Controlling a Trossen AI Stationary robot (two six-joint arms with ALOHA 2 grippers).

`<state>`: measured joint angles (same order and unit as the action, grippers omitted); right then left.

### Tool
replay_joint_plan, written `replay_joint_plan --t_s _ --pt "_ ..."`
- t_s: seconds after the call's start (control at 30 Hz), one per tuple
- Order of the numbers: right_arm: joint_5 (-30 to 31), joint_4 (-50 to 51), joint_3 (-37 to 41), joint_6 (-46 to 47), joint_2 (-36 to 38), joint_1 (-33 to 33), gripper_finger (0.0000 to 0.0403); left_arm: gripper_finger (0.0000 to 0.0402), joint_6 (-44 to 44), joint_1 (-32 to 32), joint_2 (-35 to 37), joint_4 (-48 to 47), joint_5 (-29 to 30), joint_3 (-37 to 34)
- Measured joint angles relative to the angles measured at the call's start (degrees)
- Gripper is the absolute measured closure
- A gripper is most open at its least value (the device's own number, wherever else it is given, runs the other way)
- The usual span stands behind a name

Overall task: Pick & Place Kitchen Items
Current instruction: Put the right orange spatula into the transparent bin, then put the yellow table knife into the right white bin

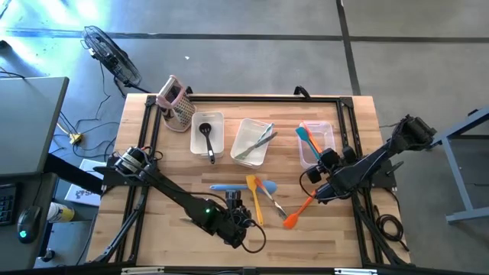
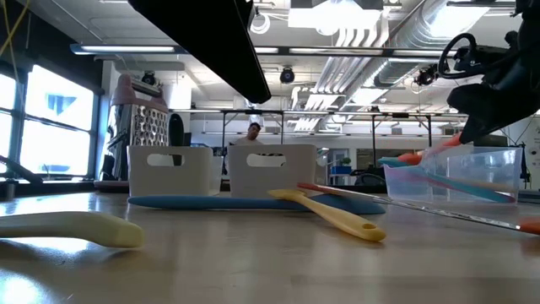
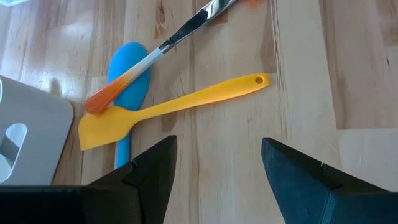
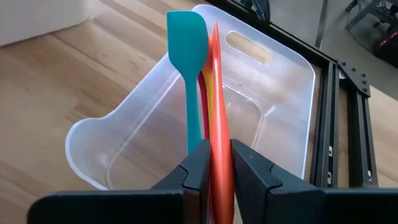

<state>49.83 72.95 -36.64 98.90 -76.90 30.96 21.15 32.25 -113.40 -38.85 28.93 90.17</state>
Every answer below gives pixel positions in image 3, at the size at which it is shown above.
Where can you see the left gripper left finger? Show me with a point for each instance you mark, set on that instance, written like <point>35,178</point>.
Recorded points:
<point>149,193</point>

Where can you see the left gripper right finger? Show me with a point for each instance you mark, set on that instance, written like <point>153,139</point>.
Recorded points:
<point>295,193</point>

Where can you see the yellow silicone spatula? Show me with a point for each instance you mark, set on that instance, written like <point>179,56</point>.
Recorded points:
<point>105,127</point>

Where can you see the blue silicone spoon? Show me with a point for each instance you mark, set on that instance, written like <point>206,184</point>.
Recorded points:
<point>124,56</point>

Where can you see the clear plastic bin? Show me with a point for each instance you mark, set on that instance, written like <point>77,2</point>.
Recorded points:
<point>12,2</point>

